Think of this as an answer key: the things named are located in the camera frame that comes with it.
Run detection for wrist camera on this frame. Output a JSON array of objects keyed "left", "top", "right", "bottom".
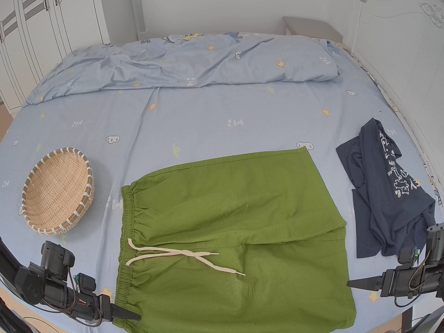
[
  {"left": 397, "top": 246, "right": 419, "bottom": 267},
  {"left": 74, "top": 272, "right": 98, "bottom": 296}
]

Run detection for white wardrobe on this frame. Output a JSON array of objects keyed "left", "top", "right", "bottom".
[{"left": 0, "top": 0, "right": 112, "bottom": 112}]

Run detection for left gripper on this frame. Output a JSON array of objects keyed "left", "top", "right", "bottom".
[{"left": 47, "top": 283, "right": 114, "bottom": 323}]

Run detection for bed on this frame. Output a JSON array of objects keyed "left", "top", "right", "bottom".
[{"left": 0, "top": 0, "right": 444, "bottom": 333}]

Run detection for green shorts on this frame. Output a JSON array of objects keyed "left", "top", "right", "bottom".
[{"left": 112, "top": 148, "right": 357, "bottom": 333}]

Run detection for pale blue quilt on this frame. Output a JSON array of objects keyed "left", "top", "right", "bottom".
[{"left": 22, "top": 31, "right": 344, "bottom": 108}]

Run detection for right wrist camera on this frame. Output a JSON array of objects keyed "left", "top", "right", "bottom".
[{"left": 397, "top": 246, "right": 419, "bottom": 267}]

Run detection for dark blue printed T-shirt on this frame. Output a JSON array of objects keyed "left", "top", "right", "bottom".
[{"left": 336, "top": 117, "right": 437, "bottom": 259}]

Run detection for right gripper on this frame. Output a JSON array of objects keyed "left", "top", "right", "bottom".
[{"left": 379, "top": 267, "right": 426, "bottom": 298}]

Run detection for grey bedside table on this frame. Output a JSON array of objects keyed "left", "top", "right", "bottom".
[{"left": 282, "top": 16, "right": 342, "bottom": 43}]

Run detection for round woven basket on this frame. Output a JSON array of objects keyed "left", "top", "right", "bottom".
[{"left": 19, "top": 147, "right": 95, "bottom": 236}]

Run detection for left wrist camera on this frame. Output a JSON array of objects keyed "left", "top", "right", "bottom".
[{"left": 74, "top": 272, "right": 98, "bottom": 296}]

